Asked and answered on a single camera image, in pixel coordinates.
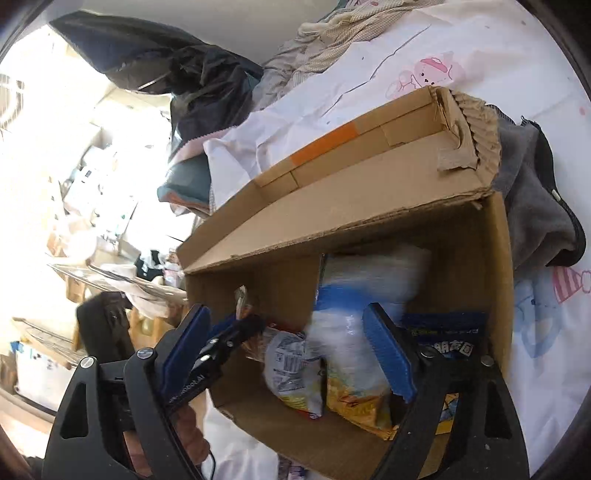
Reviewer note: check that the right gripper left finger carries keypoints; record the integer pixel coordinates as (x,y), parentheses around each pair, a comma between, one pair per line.
(155,379)

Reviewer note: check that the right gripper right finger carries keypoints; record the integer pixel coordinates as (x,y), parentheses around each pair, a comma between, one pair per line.
(422,379)

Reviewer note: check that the blue cartoon snack bag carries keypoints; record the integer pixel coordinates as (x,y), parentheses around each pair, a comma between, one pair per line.
(454,335)

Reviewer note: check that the white blue snack bag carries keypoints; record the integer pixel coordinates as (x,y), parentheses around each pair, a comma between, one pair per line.
(351,282)

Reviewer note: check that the clear white snack bag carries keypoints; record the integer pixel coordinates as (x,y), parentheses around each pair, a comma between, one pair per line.
(293,371)

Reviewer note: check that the orange cheese chips bag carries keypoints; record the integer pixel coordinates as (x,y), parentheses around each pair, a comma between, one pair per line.
(366,406)

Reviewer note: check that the person's left hand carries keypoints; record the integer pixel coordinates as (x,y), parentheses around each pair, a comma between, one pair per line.
(185,423)

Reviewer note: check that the teal orange folded blanket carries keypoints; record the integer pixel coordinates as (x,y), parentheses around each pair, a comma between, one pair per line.
(188,185)

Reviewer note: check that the grey cloth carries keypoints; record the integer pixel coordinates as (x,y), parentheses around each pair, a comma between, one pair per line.
(544,230)

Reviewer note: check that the brown cardboard box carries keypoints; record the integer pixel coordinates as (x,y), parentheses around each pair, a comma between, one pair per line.
(385,243)

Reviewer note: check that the black plastic bag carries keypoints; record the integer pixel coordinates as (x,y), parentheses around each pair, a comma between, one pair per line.
(210,88)

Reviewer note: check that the beige crumpled blanket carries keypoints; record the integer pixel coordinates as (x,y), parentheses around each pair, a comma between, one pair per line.
(318,45)

